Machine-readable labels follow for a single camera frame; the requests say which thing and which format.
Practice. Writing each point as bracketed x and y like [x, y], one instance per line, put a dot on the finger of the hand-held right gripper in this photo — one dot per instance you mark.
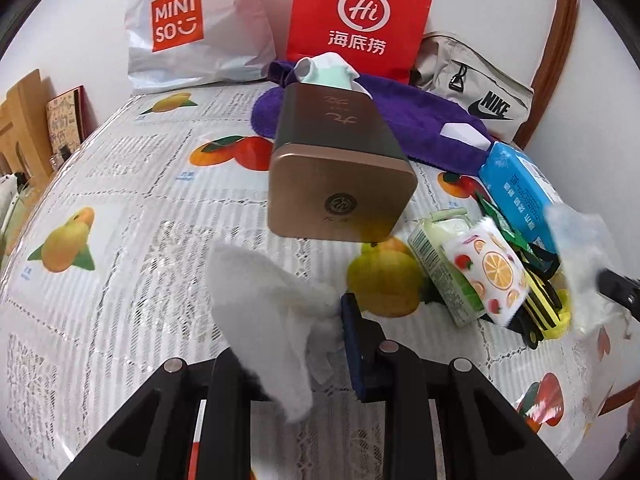
[622, 290]

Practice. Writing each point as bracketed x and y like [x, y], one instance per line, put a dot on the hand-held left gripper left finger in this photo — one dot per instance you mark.
[229, 410]

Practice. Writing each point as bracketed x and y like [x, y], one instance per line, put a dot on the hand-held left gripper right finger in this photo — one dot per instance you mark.
[351, 345]

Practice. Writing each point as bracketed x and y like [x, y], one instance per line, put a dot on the translucent white plastic wrapper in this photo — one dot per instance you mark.
[580, 255]

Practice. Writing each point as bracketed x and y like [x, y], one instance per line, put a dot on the white tissue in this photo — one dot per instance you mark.
[260, 300]

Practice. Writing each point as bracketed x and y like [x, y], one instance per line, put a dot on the fruit print wipes packet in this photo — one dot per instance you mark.
[492, 270]

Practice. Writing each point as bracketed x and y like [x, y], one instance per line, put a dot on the dark green wrapper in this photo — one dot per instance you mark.
[502, 220]

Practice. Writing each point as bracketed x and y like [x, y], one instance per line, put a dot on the blue tissue pack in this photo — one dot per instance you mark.
[520, 190]

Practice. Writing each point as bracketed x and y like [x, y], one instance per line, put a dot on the bronze metal tissue box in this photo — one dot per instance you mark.
[340, 160]

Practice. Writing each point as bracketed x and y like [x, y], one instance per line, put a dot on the fruit print lace tablecloth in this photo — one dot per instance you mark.
[150, 310]

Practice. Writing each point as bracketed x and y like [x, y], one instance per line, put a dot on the small white packet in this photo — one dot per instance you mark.
[462, 135]

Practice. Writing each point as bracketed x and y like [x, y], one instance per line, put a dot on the purple towel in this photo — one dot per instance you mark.
[415, 115]

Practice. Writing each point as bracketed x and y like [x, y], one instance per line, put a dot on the beige waist bag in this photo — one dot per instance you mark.
[480, 90]

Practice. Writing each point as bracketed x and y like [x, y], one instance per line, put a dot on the mint and white cloth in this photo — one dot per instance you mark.
[325, 72]

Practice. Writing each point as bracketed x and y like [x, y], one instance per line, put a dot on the red paper shopping bag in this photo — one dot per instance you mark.
[360, 15]

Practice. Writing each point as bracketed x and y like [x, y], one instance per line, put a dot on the patterned brown box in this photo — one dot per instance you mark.
[67, 120]

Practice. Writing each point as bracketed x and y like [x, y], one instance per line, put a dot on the white plastic shopping bag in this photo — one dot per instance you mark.
[200, 20]

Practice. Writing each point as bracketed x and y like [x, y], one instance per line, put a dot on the light wooden chair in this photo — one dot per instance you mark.
[22, 115]

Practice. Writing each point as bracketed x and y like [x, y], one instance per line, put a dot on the brown wooden frame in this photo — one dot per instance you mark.
[560, 40]

